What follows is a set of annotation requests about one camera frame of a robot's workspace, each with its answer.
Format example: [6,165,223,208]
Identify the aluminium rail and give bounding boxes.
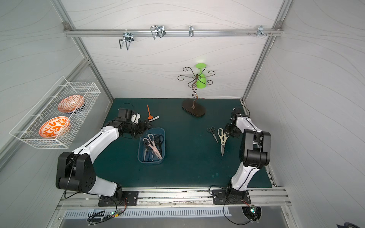
[64,28,284,38]
[57,187,292,210]

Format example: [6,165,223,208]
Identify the orange patterned bowl front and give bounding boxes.
[39,116,71,138]

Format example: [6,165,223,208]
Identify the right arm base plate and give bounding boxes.
[210,189,251,205]

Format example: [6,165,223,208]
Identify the blue plastic storage box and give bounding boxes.
[137,128,166,165]

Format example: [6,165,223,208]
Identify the metal double hook middle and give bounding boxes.
[150,25,166,40]

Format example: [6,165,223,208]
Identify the white wire basket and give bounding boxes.
[10,77,101,149]

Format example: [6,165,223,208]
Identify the orange patterned bowl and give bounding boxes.
[58,95,85,114]
[39,116,71,138]

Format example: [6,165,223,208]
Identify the pink handled scissors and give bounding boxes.
[147,134,162,160]

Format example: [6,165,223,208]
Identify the white vent strip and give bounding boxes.
[64,207,231,219]

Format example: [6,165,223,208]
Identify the orange plastic spoon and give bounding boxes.
[147,105,153,120]

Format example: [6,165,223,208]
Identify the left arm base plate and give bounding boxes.
[98,191,139,207]

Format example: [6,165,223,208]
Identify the orange patterned bowl rear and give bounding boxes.
[58,95,85,114]

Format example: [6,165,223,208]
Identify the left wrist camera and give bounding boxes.
[118,108,141,124]

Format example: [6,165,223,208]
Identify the metal double hook left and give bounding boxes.
[119,31,134,50]

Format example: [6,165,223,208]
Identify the metal double hook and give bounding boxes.
[150,25,166,40]
[119,31,134,50]

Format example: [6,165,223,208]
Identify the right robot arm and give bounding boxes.
[223,108,271,198]

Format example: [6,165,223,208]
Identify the aluminium top rail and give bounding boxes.
[64,28,284,38]

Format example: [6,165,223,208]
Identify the blue handled scissors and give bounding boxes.
[146,152,158,162]

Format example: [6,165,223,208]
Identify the black metal tree stand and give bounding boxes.
[182,66,216,117]

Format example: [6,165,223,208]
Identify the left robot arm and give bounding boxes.
[56,118,150,197]

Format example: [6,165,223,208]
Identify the metal single hook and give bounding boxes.
[188,26,194,37]

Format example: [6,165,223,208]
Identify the black scissors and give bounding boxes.
[207,126,219,143]
[143,138,149,162]
[154,134,164,157]

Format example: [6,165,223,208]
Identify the beige handled kitchen scissors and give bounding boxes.
[218,128,229,157]

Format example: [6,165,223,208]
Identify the aluminium front rail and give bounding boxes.
[57,187,292,210]

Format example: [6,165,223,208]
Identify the metal hook right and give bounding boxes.
[247,26,272,37]

